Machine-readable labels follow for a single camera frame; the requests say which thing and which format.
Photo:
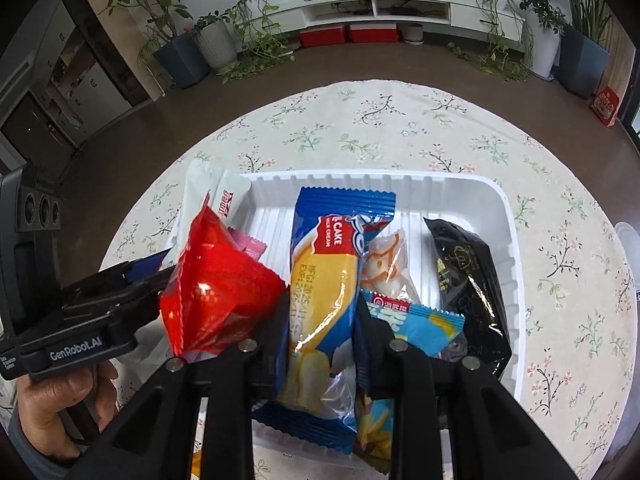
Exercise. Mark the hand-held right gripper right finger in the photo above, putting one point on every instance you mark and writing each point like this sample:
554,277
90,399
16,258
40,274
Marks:
375,355

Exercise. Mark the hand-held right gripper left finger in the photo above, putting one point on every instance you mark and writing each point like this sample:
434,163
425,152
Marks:
270,340

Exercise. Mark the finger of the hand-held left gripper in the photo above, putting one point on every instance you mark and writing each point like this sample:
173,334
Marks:
145,272
130,312

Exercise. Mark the light blue snack packet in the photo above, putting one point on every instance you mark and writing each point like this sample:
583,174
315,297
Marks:
425,325

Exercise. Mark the red snack packet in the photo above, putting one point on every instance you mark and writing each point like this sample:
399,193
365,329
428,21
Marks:
220,285

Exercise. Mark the blue and yellow cake packet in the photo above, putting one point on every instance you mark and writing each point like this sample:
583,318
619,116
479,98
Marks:
320,270

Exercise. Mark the white plastic tray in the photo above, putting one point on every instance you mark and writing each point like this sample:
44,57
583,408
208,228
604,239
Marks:
450,195

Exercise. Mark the person's left hand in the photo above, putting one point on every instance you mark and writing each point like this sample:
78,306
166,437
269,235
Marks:
50,405

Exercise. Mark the clear packet with orange print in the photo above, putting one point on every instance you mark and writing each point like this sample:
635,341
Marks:
390,265

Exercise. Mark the white snack packet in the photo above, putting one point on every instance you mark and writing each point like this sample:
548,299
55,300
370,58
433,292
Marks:
200,195

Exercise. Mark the pink snack packet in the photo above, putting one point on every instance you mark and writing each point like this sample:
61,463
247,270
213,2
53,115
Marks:
247,245

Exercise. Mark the black snack packet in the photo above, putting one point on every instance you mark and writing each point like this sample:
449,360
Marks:
465,270

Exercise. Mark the dark entry door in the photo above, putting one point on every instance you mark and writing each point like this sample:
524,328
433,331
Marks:
35,125

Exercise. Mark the tall hallway cabinet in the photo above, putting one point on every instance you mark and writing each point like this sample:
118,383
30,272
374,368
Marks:
95,75

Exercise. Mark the tall leafy plant, dark pot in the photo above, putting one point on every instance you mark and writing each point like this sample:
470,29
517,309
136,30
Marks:
182,60

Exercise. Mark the floral tablecloth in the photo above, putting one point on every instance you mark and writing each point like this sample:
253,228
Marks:
390,130

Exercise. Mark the trailing plant, grey ribbed pot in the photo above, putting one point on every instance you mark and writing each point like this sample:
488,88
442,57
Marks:
216,45

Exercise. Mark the small white plant pot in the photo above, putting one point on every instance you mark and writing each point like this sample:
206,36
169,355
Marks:
413,34

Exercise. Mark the red printed bag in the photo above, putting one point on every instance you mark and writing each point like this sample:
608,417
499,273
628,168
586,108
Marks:
606,107

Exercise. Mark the bushy plant, tall white pot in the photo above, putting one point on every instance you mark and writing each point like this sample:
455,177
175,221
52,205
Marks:
545,45

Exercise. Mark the large-leaf plant, blue-grey pot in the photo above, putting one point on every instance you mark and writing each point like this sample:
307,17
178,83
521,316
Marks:
580,65

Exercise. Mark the white television cabinet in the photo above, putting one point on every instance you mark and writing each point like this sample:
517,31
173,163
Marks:
465,10

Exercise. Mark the beige curtain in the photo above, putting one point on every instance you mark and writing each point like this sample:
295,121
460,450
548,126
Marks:
619,60

